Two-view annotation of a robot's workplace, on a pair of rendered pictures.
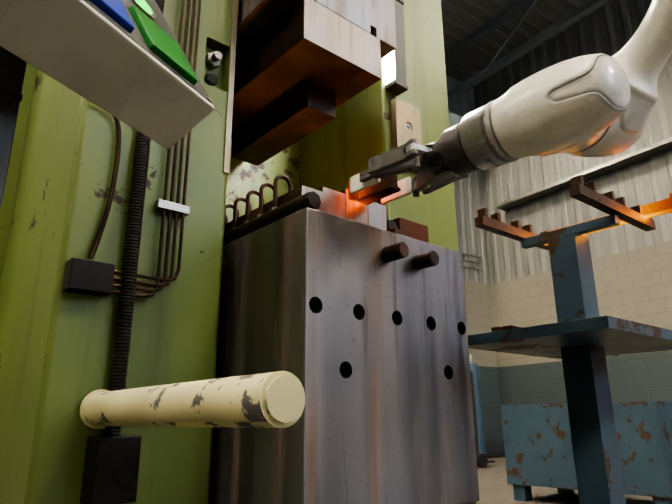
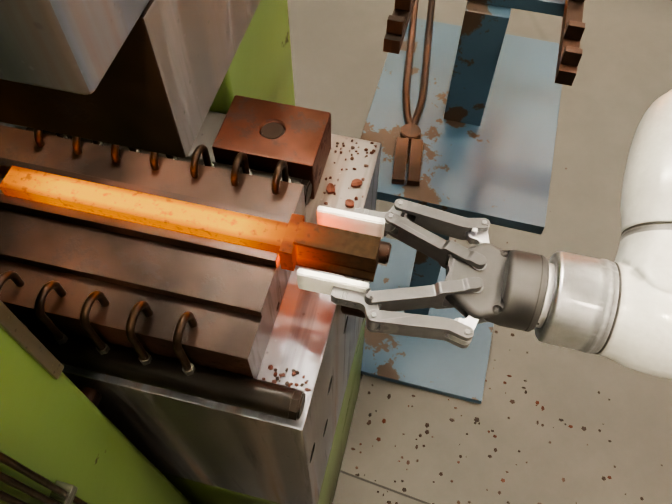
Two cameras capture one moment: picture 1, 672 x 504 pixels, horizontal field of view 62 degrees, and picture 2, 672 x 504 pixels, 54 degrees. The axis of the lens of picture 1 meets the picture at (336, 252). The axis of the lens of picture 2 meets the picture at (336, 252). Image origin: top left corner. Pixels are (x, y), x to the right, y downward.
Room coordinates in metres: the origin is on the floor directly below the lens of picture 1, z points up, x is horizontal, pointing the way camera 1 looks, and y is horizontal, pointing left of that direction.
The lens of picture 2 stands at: (0.63, 0.12, 1.55)
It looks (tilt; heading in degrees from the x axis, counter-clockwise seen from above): 59 degrees down; 324
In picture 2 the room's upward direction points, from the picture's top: straight up
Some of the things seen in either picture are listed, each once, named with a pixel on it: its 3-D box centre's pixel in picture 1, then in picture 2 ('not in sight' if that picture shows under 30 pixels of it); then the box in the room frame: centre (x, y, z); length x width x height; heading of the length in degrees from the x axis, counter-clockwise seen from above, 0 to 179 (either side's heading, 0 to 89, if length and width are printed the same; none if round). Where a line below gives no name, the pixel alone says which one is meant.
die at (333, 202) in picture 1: (278, 239); (92, 239); (1.09, 0.12, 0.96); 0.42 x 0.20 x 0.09; 41
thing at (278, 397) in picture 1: (168, 405); not in sight; (0.64, 0.18, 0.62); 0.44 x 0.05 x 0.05; 41
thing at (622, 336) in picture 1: (581, 342); (463, 113); (1.12, -0.49, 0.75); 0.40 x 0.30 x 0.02; 129
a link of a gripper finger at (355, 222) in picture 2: (395, 190); (350, 222); (0.92, -0.11, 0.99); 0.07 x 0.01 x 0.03; 41
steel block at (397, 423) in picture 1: (295, 373); (159, 304); (1.13, 0.08, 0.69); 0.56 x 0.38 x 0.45; 41
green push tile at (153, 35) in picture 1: (161, 48); not in sight; (0.54, 0.20, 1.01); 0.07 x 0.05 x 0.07; 156
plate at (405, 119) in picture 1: (406, 135); not in sight; (1.23, -0.17, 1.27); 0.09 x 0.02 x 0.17; 131
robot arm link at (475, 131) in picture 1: (490, 137); (570, 300); (0.73, -0.22, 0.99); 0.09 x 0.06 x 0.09; 131
